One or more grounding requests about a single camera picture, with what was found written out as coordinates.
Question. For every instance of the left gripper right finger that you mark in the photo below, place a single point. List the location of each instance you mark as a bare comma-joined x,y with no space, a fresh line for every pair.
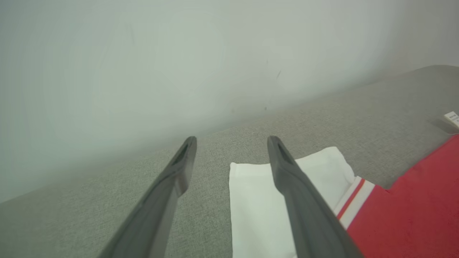
308,215

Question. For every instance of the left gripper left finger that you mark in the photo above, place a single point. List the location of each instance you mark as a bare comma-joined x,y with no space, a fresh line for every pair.
157,208

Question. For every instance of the red shirt with white sleeves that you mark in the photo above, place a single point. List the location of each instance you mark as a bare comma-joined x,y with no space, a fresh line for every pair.
412,215

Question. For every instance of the grey fabric sofa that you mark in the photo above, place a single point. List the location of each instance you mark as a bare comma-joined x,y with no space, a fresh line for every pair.
358,118

